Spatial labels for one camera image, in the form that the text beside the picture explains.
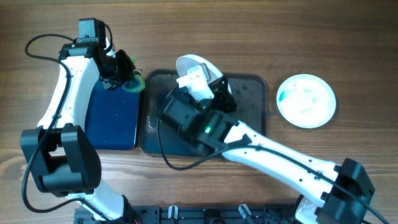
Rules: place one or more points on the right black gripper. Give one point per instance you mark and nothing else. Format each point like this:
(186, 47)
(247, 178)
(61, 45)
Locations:
(222, 94)

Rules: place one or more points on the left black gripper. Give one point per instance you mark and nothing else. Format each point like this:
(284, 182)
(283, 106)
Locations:
(129, 70)

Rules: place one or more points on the white plate being scrubbed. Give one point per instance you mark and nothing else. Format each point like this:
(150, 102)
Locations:
(187, 61)

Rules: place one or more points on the white plate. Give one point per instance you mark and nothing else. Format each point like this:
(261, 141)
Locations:
(306, 101)

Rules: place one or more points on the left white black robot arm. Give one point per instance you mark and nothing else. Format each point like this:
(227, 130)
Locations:
(59, 156)

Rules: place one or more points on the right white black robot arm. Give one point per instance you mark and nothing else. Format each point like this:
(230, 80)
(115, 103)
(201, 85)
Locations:
(331, 193)

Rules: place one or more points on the small blue tray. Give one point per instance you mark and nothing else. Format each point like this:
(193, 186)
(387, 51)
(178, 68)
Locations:
(112, 118)

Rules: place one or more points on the large brown tray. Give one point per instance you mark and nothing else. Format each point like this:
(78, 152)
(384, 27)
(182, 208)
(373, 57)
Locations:
(249, 92)

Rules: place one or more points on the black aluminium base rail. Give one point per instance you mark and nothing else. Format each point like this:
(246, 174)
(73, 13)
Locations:
(266, 214)

